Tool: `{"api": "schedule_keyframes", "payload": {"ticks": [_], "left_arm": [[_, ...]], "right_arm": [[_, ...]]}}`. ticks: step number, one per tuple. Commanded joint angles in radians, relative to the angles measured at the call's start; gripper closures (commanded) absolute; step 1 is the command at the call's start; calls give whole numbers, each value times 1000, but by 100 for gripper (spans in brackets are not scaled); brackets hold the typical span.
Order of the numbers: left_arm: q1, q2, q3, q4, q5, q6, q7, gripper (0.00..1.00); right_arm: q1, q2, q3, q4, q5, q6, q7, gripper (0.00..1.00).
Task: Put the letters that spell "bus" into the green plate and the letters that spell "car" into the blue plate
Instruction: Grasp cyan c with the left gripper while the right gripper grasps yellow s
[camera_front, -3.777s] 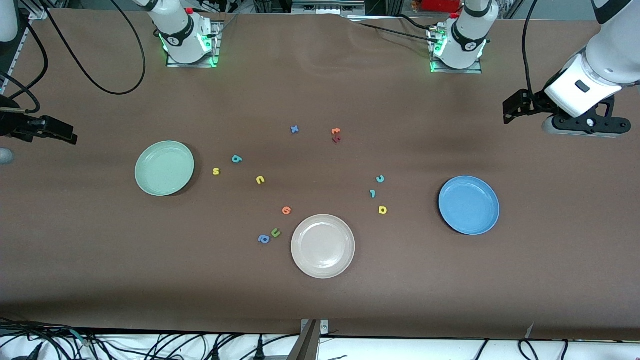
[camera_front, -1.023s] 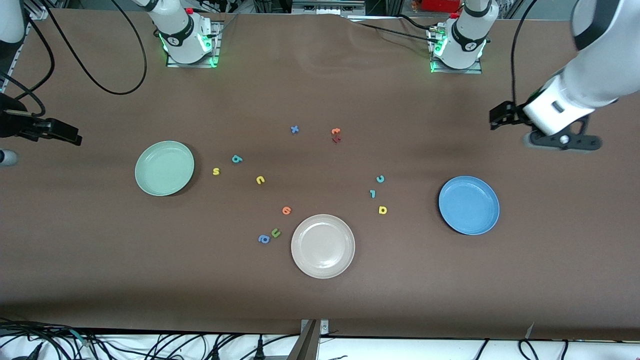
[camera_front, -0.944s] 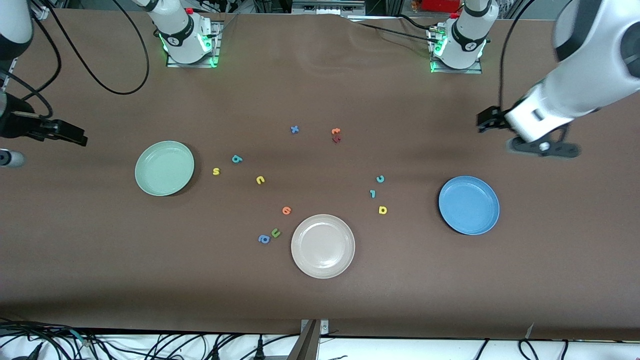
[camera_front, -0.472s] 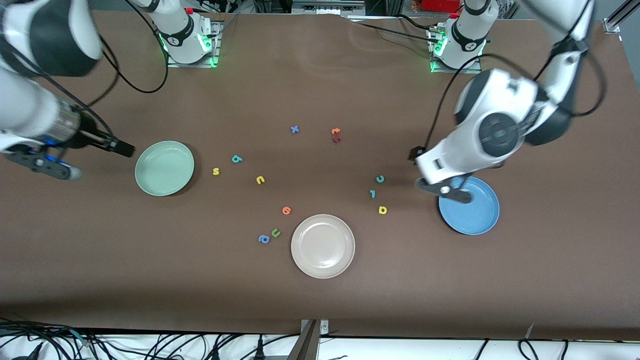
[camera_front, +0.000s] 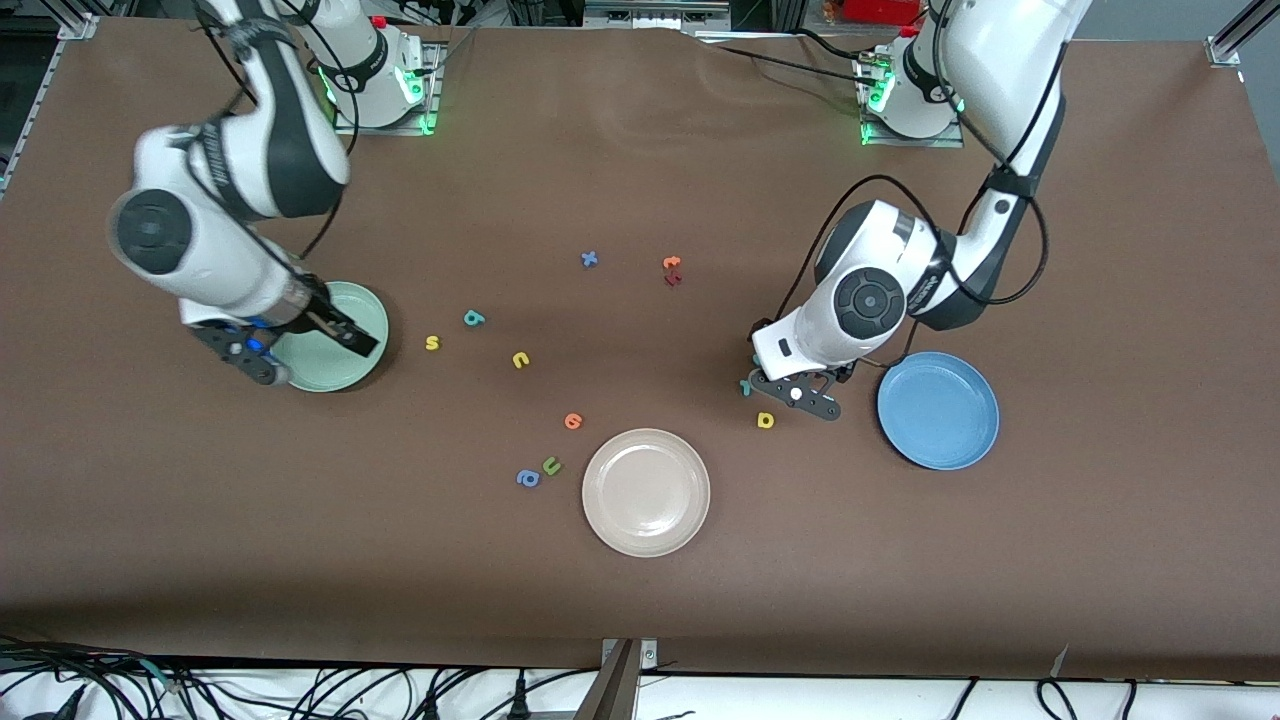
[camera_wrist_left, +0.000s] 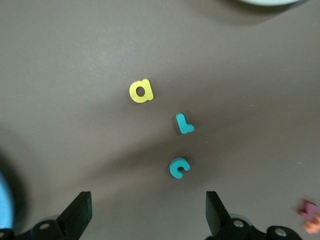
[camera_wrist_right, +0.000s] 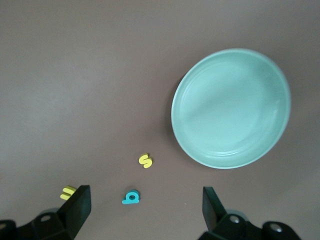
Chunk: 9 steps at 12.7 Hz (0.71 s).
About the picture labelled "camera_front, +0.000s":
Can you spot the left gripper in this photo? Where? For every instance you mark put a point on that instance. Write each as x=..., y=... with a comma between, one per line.
x=845, y=373

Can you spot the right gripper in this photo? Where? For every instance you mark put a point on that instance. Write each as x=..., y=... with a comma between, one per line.
x=322, y=311

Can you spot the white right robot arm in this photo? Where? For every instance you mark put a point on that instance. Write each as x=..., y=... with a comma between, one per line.
x=215, y=265

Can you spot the pale green plate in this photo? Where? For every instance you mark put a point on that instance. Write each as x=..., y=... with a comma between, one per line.
x=330, y=368

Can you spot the blue plate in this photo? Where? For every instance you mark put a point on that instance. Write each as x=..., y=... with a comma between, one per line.
x=940, y=412

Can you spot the beige plate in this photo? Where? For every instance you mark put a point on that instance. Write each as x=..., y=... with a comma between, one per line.
x=646, y=492

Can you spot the brown table cover sheet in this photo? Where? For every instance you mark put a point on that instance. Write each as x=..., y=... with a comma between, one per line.
x=200, y=500

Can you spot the blue foam letter a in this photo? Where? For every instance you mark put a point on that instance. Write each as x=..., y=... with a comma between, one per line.
x=527, y=480

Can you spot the red box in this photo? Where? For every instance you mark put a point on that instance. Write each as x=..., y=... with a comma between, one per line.
x=880, y=10

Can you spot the black power plug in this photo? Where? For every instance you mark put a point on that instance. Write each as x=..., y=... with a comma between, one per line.
x=432, y=702
x=520, y=698

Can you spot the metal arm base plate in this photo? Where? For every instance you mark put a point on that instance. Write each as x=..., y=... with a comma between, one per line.
x=930, y=142
x=400, y=129

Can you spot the small metal bracket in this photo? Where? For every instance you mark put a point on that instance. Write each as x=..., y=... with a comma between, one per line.
x=648, y=655

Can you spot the grey metal rail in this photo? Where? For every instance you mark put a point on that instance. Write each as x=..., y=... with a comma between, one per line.
x=650, y=15

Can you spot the aluminium frame rail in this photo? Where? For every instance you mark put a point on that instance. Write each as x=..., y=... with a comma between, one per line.
x=30, y=105

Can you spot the aluminium profile post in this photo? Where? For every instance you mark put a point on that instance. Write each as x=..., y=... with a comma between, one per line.
x=610, y=690

